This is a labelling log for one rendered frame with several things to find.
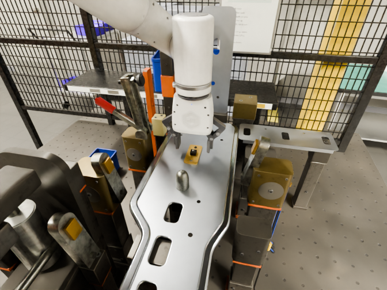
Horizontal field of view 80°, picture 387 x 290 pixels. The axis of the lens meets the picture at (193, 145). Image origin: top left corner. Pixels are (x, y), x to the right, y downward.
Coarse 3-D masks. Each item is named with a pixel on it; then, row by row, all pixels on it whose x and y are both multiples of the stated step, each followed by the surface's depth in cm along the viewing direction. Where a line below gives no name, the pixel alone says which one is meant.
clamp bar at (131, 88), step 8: (120, 80) 55; (128, 80) 54; (136, 80) 54; (144, 80) 56; (128, 88) 55; (136, 88) 58; (128, 96) 57; (136, 96) 59; (128, 104) 58; (136, 104) 58; (136, 112) 59; (144, 112) 62; (136, 120) 60; (144, 120) 63; (136, 128) 62; (144, 128) 62
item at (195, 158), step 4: (192, 144) 69; (188, 148) 67; (192, 148) 67; (196, 148) 67; (200, 148) 67; (188, 152) 66; (192, 152) 64; (196, 152) 65; (200, 152) 66; (188, 156) 64; (192, 156) 64; (196, 156) 64; (184, 160) 63; (188, 160) 63; (192, 160) 63; (196, 160) 63; (196, 164) 62
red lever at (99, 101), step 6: (96, 102) 61; (102, 102) 61; (108, 102) 62; (108, 108) 61; (114, 108) 62; (114, 114) 62; (120, 114) 62; (126, 120) 62; (132, 120) 63; (132, 126) 63
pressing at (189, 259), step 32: (160, 160) 63; (224, 160) 63; (160, 192) 54; (192, 192) 54; (224, 192) 54; (160, 224) 47; (192, 224) 47; (224, 224) 47; (192, 256) 41; (128, 288) 37; (160, 288) 37; (192, 288) 37
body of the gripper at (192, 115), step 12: (180, 96) 53; (204, 96) 53; (180, 108) 55; (192, 108) 54; (204, 108) 54; (180, 120) 57; (192, 120) 56; (204, 120) 55; (180, 132) 59; (192, 132) 58; (204, 132) 57
